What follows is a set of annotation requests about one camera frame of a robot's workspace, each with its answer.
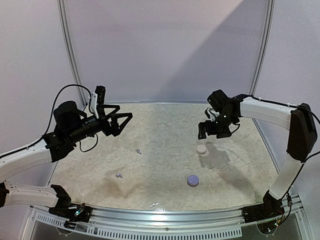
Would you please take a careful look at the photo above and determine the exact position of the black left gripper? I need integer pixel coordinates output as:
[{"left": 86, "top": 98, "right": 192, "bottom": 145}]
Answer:
[{"left": 68, "top": 104, "right": 132, "bottom": 144}]

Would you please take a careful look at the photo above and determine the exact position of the pink earbud charging case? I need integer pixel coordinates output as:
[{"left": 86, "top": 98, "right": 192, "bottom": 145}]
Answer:
[{"left": 196, "top": 144, "right": 207, "bottom": 155}]

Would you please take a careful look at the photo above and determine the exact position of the lavender earbud charging case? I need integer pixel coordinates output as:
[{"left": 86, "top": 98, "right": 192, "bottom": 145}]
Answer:
[{"left": 187, "top": 174, "right": 200, "bottom": 187}]

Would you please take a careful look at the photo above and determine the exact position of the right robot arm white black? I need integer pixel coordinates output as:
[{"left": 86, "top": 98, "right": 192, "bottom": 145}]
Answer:
[{"left": 197, "top": 89, "right": 320, "bottom": 218}]

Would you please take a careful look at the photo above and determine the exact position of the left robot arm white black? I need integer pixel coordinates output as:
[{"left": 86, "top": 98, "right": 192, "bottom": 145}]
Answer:
[{"left": 0, "top": 101, "right": 133, "bottom": 217}]

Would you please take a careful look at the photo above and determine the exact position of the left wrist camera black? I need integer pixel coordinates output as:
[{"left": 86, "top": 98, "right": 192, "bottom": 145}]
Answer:
[{"left": 89, "top": 85, "right": 106, "bottom": 118}]

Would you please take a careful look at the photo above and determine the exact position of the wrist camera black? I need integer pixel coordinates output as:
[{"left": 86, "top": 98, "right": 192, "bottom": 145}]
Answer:
[
  {"left": 207, "top": 89, "right": 229, "bottom": 112},
  {"left": 89, "top": 85, "right": 106, "bottom": 118}
]

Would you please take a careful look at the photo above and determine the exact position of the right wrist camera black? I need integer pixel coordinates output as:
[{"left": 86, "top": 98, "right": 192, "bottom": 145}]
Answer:
[{"left": 207, "top": 89, "right": 229, "bottom": 112}]

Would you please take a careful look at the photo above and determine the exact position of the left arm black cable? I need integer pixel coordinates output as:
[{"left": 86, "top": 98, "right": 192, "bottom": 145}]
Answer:
[{"left": 41, "top": 83, "right": 100, "bottom": 153}]

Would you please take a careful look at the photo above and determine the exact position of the aluminium front rail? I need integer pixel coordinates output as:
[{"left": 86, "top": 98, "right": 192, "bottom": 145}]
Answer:
[{"left": 22, "top": 195, "right": 313, "bottom": 240}]

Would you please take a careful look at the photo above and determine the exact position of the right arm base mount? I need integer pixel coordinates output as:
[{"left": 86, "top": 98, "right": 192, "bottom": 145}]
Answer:
[{"left": 241, "top": 200, "right": 285, "bottom": 223}]

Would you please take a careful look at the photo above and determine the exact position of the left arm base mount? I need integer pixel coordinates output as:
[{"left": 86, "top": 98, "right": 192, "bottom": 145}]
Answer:
[{"left": 48, "top": 203, "right": 93, "bottom": 223}]

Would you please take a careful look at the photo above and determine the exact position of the right aluminium corner post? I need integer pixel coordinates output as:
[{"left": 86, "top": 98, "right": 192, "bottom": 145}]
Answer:
[{"left": 244, "top": 0, "right": 275, "bottom": 107}]

